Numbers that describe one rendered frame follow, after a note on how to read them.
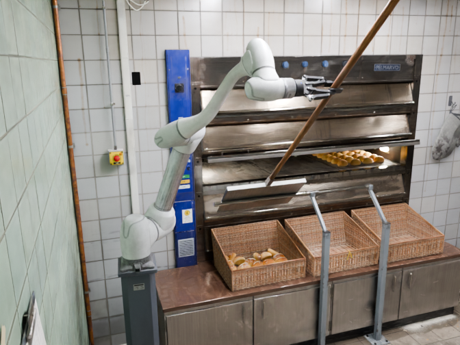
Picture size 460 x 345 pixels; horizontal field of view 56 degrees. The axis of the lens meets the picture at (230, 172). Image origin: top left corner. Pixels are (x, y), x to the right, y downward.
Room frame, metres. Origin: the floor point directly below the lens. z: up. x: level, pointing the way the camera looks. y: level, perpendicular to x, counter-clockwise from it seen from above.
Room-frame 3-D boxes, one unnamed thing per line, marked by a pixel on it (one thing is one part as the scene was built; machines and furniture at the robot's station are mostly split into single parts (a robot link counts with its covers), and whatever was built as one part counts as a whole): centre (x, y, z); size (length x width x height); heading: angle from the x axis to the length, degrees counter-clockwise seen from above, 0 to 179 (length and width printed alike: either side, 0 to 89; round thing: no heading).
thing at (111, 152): (2.81, 0.76, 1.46); 0.10 x 0.07 x 0.10; 108
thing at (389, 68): (3.34, -0.65, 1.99); 1.80 x 0.08 x 0.21; 108
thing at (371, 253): (3.06, -0.76, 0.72); 0.56 x 0.49 x 0.28; 109
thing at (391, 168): (3.33, -0.65, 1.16); 1.80 x 0.06 x 0.04; 108
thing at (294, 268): (2.88, -0.19, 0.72); 0.56 x 0.49 x 0.28; 109
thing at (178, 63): (3.87, 0.63, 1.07); 1.93 x 0.16 x 2.15; 18
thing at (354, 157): (3.91, -1.07, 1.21); 0.61 x 0.48 x 0.06; 18
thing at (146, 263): (2.15, 0.52, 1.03); 0.22 x 0.18 x 0.06; 14
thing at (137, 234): (2.18, 0.52, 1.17); 0.18 x 0.16 x 0.22; 153
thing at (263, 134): (3.31, -0.65, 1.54); 1.79 x 0.11 x 0.19; 108
